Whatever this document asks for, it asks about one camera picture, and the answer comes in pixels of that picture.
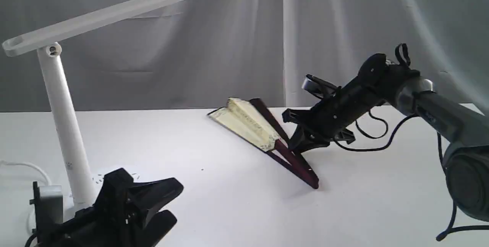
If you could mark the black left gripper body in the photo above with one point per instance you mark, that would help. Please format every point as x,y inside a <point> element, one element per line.
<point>110,222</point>

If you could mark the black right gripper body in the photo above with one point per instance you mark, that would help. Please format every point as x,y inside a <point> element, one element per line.
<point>331,116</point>

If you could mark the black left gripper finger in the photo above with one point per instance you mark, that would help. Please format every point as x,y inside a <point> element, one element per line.
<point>150,197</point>
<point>157,228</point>

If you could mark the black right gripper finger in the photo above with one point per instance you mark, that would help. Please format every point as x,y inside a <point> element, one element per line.
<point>305,142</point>

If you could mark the folding paper fan maroon ribs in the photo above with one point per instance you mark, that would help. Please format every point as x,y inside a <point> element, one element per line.
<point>253,122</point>

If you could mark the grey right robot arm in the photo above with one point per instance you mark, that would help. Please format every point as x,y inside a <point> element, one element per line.
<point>380,80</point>

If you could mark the white desk lamp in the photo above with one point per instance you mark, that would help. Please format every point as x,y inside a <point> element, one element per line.
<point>94,55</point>

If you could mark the white backdrop curtain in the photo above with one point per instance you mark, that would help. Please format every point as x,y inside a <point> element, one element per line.
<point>264,48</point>

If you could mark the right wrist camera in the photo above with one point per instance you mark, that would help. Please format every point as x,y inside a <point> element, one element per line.
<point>317,87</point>

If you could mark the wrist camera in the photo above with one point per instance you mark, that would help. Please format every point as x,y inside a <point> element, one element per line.
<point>317,87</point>
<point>48,208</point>

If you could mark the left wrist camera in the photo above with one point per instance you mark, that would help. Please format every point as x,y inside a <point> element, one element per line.
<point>48,208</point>

